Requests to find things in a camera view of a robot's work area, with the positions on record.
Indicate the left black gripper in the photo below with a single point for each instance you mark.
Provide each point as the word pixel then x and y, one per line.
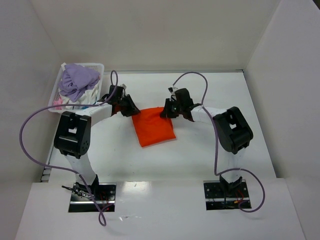
pixel 128 105

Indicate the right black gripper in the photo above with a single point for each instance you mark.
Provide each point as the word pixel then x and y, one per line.
pixel 169 110

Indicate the orange t shirt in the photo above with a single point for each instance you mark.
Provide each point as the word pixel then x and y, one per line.
pixel 151 129

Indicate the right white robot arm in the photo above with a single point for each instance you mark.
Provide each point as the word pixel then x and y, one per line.
pixel 231 131

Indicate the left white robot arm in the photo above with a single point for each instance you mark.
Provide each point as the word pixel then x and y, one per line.
pixel 73 134

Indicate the white t shirt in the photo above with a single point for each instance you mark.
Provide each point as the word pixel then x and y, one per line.
pixel 89 97

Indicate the white plastic laundry basket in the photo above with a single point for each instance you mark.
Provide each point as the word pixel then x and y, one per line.
pixel 55 92

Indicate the purple t shirt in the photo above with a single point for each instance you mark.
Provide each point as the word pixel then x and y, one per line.
pixel 76 79

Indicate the pink cloth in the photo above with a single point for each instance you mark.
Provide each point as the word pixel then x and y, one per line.
pixel 58 103

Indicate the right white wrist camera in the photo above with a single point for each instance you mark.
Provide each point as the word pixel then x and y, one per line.
pixel 172 89

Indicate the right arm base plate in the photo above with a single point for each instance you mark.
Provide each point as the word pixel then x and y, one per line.
pixel 217 199

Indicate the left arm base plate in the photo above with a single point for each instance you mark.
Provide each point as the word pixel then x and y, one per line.
pixel 81 202

